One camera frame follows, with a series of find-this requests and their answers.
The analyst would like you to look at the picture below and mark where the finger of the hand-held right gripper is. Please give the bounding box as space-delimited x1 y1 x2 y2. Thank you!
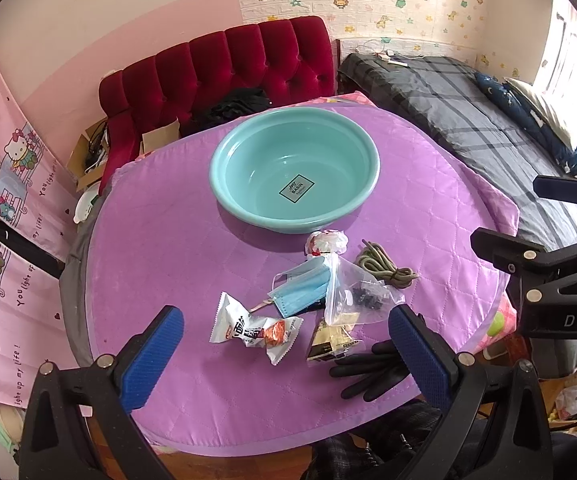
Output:
470 227 577 286
533 174 577 207

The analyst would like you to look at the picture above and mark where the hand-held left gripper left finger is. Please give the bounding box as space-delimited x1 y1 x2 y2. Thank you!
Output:
18 305 185 480

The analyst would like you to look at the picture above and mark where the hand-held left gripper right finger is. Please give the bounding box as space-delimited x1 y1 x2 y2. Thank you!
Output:
387 304 554 480

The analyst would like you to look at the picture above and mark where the black glove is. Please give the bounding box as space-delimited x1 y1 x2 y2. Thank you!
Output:
329 340 415 402

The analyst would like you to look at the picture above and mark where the yellow clear snack packet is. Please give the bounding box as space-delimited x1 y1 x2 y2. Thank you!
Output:
305 318 365 366

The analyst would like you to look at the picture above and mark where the white snack packet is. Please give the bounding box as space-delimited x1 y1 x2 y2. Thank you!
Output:
211 291 270 349

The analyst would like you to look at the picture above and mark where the clear zip bag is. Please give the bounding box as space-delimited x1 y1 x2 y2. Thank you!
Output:
323 255 406 329

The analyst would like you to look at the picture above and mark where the olive green cord bundle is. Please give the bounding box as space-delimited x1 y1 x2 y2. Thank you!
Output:
355 240 420 290

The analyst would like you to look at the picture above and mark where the small orange snack packet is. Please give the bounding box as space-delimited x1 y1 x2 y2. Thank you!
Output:
260 315 304 366

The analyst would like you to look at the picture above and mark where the blue face mask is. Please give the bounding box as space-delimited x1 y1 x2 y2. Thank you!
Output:
267 255 335 319

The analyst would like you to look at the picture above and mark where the teal plastic basin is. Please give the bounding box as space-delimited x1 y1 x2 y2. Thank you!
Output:
210 108 382 235

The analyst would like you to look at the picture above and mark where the white floor plastic bag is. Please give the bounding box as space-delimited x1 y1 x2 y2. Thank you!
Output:
553 384 577 420

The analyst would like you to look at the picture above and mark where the cream pillow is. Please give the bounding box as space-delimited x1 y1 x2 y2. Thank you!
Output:
503 77 577 153

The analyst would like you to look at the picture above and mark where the dark blue printed blanket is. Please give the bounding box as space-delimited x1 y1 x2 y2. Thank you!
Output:
473 71 577 177

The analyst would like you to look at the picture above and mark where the purple quilted mat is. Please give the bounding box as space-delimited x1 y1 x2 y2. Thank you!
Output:
66 92 519 458

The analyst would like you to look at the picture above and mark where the crumpled white plastic bag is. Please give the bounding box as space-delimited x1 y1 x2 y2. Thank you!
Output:
305 229 348 262

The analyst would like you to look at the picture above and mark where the white round plastic item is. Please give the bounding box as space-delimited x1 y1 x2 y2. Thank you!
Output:
74 186 102 224

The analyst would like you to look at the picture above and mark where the open cardboard box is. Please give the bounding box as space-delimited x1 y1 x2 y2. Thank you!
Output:
66 117 115 194

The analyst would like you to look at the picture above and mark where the pink cartoon printed curtain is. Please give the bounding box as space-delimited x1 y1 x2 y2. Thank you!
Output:
0 52 94 411

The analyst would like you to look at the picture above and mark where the cardboard flap piece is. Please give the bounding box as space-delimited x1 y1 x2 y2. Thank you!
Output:
140 119 182 155

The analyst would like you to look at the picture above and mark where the black cloth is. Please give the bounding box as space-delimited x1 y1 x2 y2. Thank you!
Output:
188 88 272 137

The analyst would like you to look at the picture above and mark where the red tufted velvet sofa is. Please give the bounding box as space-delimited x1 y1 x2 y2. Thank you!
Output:
98 16 337 181

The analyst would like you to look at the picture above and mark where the white charger cable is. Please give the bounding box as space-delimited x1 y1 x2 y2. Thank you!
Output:
356 39 422 67

